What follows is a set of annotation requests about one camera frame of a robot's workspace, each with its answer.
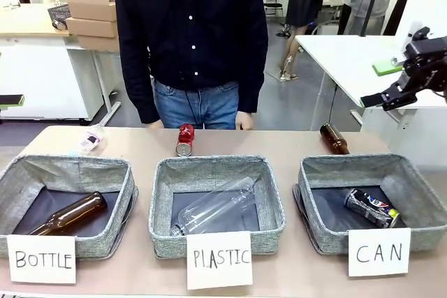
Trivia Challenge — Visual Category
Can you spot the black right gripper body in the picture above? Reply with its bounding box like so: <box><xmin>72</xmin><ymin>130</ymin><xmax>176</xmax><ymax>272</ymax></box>
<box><xmin>397</xmin><ymin>46</ymin><xmax>447</xmax><ymax>96</ymax></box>

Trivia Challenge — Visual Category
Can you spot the person's right forearm dark sleeve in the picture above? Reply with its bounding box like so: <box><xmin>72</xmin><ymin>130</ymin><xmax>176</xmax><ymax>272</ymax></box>
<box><xmin>122</xmin><ymin>46</ymin><xmax>162</xmax><ymax>125</ymax></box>

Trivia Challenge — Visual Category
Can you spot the person's left forearm dark sleeve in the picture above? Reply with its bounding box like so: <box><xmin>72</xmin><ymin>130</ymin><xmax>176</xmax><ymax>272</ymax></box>
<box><xmin>237</xmin><ymin>38</ymin><xmax>270</xmax><ymax>114</ymax></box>

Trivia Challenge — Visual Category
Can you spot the grey fabric basket can label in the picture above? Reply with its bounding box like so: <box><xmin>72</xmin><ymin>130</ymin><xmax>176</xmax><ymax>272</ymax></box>
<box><xmin>292</xmin><ymin>152</ymin><xmax>447</xmax><ymax>255</ymax></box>

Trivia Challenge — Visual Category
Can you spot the black printed drink can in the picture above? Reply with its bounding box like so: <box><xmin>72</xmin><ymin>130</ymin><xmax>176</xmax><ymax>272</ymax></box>
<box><xmin>343</xmin><ymin>188</ymin><xmax>400</xmax><ymax>230</ymax></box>

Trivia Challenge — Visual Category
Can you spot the grey fabric basket bottle label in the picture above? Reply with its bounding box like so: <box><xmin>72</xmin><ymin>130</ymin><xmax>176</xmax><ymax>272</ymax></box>
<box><xmin>0</xmin><ymin>154</ymin><xmax>140</xmax><ymax>261</ymax></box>

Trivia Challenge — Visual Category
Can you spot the paper sign CAN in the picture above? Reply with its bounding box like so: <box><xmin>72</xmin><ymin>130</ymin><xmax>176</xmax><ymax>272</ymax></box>
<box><xmin>347</xmin><ymin>227</ymin><xmax>412</xmax><ymax>278</ymax></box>

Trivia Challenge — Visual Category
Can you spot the grey fabric basket plastic label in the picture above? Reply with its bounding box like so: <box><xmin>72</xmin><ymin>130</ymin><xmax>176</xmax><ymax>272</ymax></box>
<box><xmin>148</xmin><ymin>154</ymin><xmax>286</xmax><ymax>260</ymax></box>

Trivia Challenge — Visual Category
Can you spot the crushed red can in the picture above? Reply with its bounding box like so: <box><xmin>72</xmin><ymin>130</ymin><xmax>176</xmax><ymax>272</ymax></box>
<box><xmin>175</xmin><ymin>124</ymin><xmax>196</xmax><ymax>157</ymax></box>

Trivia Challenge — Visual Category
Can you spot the person's left hand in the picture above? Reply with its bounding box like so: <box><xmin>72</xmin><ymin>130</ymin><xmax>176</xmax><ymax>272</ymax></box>
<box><xmin>237</xmin><ymin>110</ymin><xmax>254</xmax><ymax>132</ymax></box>

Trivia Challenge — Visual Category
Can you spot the green flat device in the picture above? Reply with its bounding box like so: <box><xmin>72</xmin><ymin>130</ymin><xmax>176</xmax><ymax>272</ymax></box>
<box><xmin>372</xmin><ymin>58</ymin><xmax>403</xmax><ymax>77</ymax></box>

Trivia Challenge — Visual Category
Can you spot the wooden-top white desk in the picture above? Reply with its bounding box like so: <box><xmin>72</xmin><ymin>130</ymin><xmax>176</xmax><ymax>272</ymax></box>
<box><xmin>0</xmin><ymin>3</ymin><xmax>122</xmax><ymax>125</ymax></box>

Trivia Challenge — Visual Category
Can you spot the white table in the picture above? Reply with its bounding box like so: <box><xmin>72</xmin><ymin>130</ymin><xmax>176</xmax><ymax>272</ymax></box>
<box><xmin>294</xmin><ymin>33</ymin><xmax>447</xmax><ymax>132</ymax></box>

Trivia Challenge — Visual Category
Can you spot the small clear pink-label bottle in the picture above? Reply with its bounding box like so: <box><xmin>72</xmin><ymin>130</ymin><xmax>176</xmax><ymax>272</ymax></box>
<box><xmin>67</xmin><ymin>124</ymin><xmax>108</xmax><ymax>156</ymax></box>

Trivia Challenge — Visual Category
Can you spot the dark plastic crate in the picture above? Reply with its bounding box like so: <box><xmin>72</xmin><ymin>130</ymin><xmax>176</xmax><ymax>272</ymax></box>
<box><xmin>46</xmin><ymin>3</ymin><xmax>71</xmax><ymax>25</ymax></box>

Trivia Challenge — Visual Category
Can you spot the flat closed cardboard box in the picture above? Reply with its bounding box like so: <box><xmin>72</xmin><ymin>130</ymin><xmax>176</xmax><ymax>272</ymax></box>
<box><xmin>77</xmin><ymin>34</ymin><xmax>121</xmax><ymax>53</ymax></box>
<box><xmin>65</xmin><ymin>16</ymin><xmax>119</xmax><ymax>39</ymax></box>

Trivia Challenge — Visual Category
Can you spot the open cardboard box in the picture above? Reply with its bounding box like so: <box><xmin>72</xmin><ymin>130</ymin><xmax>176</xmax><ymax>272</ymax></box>
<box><xmin>66</xmin><ymin>0</ymin><xmax>117</xmax><ymax>23</ymax></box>

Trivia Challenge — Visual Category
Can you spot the long-neck brown glass bottle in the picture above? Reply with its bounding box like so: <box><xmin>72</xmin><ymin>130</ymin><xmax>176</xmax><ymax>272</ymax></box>
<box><xmin>27</xmin><ymin>191</ymin><xmax>109</xmax><ymax>237</ymax></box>

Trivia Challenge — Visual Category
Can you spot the black office chair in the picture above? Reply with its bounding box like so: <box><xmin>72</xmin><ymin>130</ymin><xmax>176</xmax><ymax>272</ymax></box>
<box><xmin>261</xmin><ymin>0</ymin><xmax>286</xmax><ymax>19</ymax></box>

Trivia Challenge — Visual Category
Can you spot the paper sign BOTTLE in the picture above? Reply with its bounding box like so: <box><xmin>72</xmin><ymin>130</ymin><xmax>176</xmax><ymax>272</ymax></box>
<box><xmin>6</xmin><ymin>234</ymin><xmax>78</xmax><ymax>285</ymax></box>

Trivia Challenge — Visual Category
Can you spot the large clear plastic bottle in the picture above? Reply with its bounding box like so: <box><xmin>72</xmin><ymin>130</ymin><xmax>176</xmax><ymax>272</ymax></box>
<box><xmin>169</xmin><ymin>176</ymin><xmax>258</xmax><ymax>237</ymax></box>

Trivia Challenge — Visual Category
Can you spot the person in dark shirt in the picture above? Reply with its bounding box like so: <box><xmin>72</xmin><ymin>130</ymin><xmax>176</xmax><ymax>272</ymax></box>
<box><xmin>112</xmin><ymin>0</ymin><xmax>270</xmax><ymax>131</ymax></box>

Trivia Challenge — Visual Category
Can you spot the paper sign PLASTIC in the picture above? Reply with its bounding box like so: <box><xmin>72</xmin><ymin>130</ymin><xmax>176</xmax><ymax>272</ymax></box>
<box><xmin>185</xmin><ymin>230</ymin><xmax>254</xmax><ymax>291</ymax></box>

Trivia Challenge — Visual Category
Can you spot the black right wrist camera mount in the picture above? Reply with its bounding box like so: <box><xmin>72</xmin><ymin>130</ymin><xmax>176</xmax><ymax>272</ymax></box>
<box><xmin>404</xmin><ymin>27</ymin><xmax>447</xmax><ymax>66</ymax></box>

